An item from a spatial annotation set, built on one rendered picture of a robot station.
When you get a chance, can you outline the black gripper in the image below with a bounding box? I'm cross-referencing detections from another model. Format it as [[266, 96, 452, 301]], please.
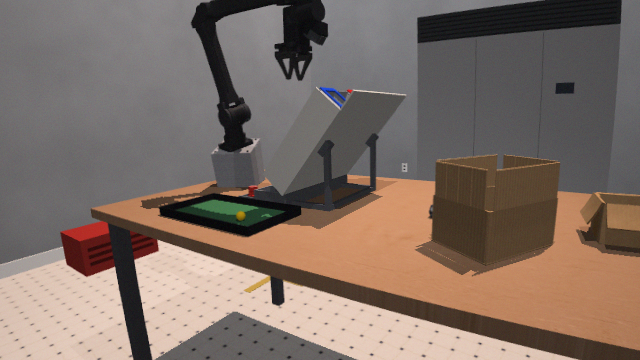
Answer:
[[275, 24, 312, 81]]

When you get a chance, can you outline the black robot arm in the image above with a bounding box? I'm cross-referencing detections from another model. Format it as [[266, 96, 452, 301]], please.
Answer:
[[191, 0, 328, 152]]

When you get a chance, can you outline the red plug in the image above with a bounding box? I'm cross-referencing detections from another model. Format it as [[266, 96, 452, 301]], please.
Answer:
[[248, 185, 258, 197]]

